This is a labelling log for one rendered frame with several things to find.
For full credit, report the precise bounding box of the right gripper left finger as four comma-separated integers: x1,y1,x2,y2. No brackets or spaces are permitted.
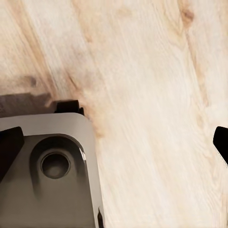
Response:
0,126,25,183

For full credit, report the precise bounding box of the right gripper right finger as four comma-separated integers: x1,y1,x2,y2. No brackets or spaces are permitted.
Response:
213,126,228,165

